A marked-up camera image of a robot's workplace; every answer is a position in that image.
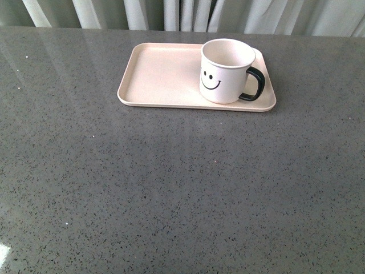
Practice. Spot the white mug black handle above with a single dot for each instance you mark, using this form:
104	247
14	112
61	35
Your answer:
225	67

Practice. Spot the white curtain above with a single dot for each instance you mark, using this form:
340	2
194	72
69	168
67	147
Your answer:
280	17

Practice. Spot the pink rectangular tray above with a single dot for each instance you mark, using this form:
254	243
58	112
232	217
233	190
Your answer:
168	75

